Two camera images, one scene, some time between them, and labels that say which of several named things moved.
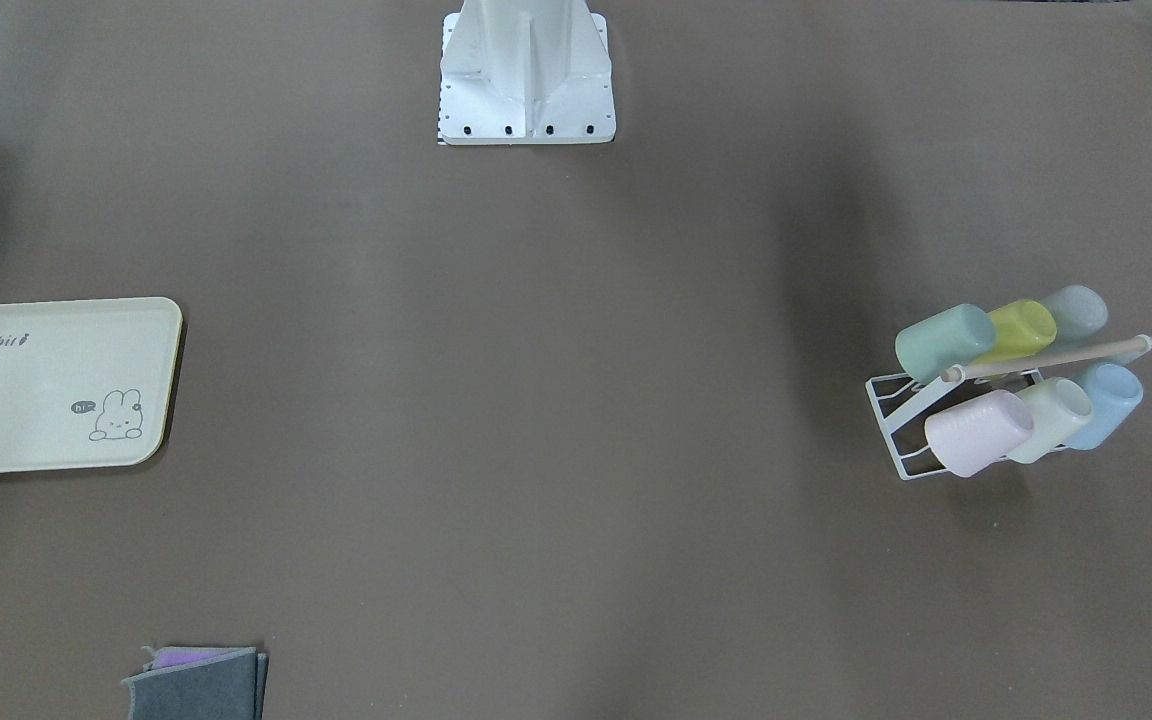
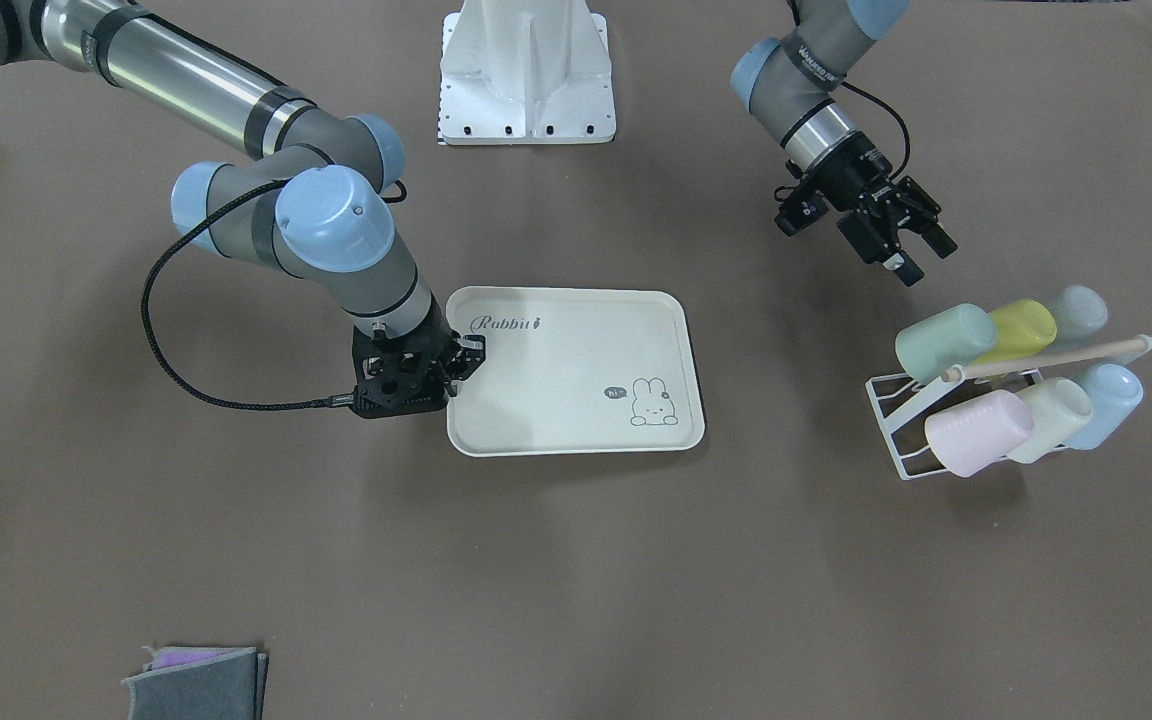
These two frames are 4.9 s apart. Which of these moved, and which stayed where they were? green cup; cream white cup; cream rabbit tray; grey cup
Moved: cream rabbit tray
Stayed: grey cup; green cup; cream white cup
